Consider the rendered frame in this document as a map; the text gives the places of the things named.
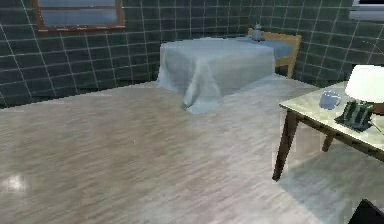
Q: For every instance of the brown framed window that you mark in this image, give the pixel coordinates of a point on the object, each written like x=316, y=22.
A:
x=80, y=15

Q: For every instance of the bed with pale blue cover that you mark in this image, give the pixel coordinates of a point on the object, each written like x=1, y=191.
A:
x=213, y=66

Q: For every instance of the black angular object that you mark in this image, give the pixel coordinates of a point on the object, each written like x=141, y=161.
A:
x=366, y=213

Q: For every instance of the white shade table lamp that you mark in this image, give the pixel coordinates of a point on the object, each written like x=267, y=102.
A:
x=366, y=83

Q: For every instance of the small grey teddy figure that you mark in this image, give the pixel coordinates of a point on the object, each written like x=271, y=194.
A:
x=257, y=34

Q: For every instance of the white framed window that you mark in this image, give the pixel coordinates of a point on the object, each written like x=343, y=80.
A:
x=366, y=11

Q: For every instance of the brown wooden table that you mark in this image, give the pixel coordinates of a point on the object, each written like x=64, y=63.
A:
x=320, y=110

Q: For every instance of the black ribbed rack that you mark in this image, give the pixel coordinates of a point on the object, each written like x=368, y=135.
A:
x=356, y=115

